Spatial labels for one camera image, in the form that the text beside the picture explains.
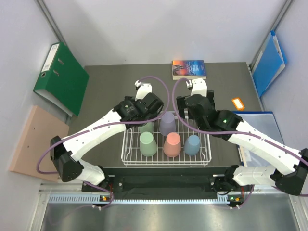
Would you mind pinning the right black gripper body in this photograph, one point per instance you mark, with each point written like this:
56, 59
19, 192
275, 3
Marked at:
182, 106

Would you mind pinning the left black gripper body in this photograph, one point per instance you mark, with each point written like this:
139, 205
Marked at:
133, 100

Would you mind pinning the green cup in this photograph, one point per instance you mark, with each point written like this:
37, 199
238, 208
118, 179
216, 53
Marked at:
148, 127
148, 146

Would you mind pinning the purple cup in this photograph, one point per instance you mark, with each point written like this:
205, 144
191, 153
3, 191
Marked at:
167, 124

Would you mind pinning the blue cup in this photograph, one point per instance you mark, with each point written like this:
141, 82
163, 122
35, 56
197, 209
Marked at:
192, 145

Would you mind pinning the green cup front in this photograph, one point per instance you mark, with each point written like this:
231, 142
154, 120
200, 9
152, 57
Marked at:
148, 146

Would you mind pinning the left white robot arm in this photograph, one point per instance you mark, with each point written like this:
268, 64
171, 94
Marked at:
67, 155

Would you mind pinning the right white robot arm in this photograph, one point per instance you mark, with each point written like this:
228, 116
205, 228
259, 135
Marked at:
223, 126

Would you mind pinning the orange tag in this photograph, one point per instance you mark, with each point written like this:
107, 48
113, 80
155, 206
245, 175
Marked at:
238, 104

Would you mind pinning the paperback book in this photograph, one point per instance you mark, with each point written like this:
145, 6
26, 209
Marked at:
190, 69

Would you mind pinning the pink cup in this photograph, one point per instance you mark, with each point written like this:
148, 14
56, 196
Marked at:
172, 145

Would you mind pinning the clear plastic sleeve folder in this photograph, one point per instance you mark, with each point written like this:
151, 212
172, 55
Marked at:
265, 147

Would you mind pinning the blue folder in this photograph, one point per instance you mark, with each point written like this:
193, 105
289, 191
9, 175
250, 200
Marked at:
271, 61

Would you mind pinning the pink board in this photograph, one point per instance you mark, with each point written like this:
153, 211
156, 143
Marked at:
40, 128

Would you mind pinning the white wire dish rack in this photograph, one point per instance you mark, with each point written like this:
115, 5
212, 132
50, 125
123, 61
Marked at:
131, 155

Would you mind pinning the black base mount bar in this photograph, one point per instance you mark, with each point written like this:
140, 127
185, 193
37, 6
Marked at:
166, 182

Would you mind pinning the green ring binder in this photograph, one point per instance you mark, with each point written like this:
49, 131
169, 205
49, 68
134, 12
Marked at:
62, 80

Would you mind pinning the white cable duct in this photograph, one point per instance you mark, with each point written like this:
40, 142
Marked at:
98, 199

